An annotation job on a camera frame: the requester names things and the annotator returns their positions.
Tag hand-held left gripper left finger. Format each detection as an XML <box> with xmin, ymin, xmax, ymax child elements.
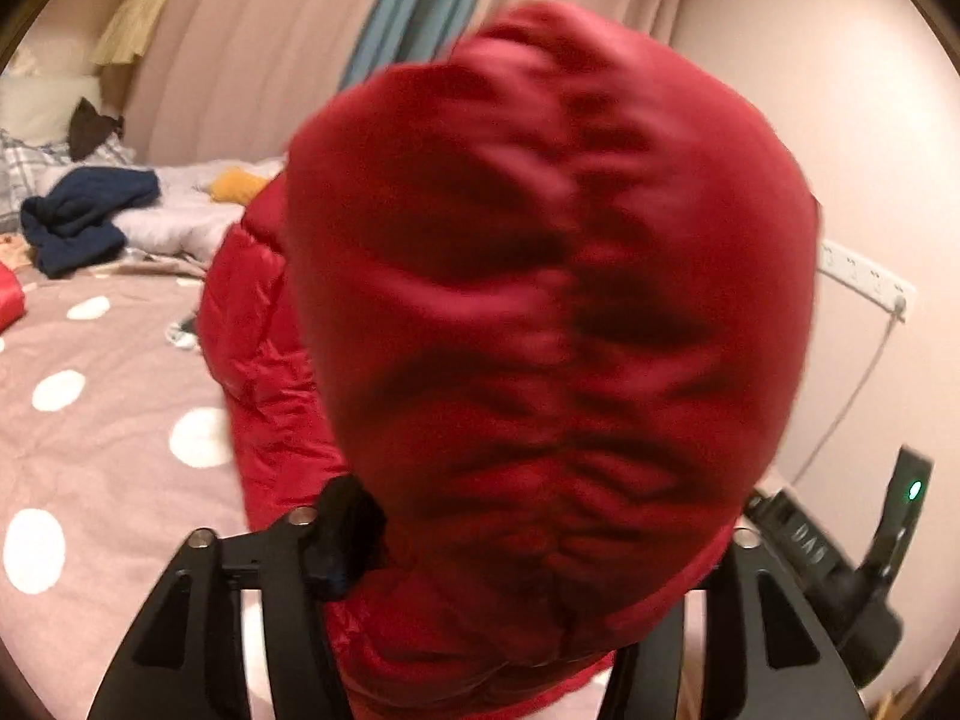
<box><xmin>86</xmin><ymin>474</ymin><xmax>391</xmax><ymax>720</ymax></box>

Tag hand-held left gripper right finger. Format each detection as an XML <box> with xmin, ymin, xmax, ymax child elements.
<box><xmin>600</xmin><ymin>527</ymin><xmax>860</xmax><ymax>720</ymax></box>

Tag red down jacket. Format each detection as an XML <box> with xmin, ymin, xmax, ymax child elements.
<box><xmin>196</xmin><ymin>0</ymin><xmax>822</xmax><ymax>720</ymax></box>

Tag navy blue clothes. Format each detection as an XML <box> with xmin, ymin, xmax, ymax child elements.
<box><xmin>20</xmin><ymin>167</ymin><xmax>162</xmax><ymax>278</ymax></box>

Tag polka dot bed sheet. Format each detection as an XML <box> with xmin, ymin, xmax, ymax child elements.
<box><xmin>0</xmin><ymin>255</ymin><xmax>713</xmax><ymax>720</ymax></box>

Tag grey duvet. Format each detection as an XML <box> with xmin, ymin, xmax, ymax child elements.
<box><xmin>37</xmin><ymin>157</ymin><xmax>290</xmax><ymax>260</ymax></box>

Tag orange small cloth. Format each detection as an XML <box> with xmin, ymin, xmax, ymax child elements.
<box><xmin>208</xmin><ymin>169</ymin><xmax>271</xmax><ymax>205</ymax></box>

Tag small red quilted cloth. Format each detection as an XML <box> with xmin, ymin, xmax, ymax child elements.
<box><xmin>0</xmin><ymin>261</ymin><xmax>27</xmax><ymax>335</ymax></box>

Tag black cloth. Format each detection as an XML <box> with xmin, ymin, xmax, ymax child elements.
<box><xmin>67</xmin><ymin>97</ymin><xmax>125</xmax><ymax>162</ymax></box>

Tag plaid shirt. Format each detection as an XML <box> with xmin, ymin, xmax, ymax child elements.
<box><xmin>0</xmin><ymin>127</ymin><xmax>136</xmax><ymax>237</ymax></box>

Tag beige pillow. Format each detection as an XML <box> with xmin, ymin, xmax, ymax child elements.
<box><xmin>0</xmin><ymin>75</ymin><xmax>102</xmax><ymax>147</ymax></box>

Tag yellow hanging cloth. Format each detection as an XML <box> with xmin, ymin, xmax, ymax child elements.
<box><xmin>91</xmin><ymin>0</ymin><xmax>170</xmax><ymax>67</ymax></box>

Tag white cable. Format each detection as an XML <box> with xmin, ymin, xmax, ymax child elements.
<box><xmin>791</xmin><ymin>311</ymin><xmax>901</xmax><ymax>485</ymax></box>

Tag white wall socket strip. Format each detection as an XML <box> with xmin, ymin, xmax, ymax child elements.
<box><xmin>814</xmin><ymin>238</ymin><xmax>917</xmax><ymax>323</ymax></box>

